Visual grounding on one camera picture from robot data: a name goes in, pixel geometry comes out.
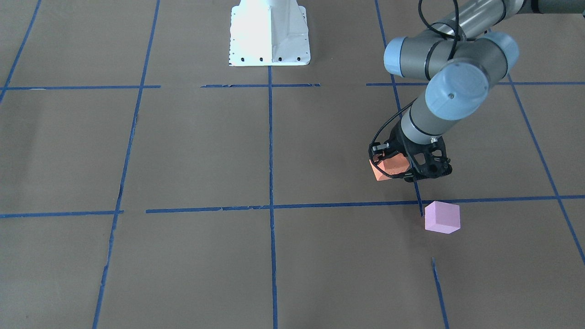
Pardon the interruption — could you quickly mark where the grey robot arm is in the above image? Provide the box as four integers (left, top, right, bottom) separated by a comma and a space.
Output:
368, 0, 584, 182

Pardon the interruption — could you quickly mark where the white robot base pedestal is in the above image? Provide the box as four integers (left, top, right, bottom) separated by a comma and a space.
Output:
229, 0, 311, 67

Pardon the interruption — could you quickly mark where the orange foam cube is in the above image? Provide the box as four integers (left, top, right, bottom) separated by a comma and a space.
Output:
370, 153, 410, 181

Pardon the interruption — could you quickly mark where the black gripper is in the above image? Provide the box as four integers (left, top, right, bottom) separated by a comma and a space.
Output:
368, 126, 453, 182

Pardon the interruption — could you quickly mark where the pink foam cube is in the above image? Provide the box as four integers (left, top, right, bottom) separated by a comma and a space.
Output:
424, 201, 461, 234

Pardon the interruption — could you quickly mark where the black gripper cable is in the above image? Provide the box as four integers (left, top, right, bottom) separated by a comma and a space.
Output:
368, 0, 462, 156

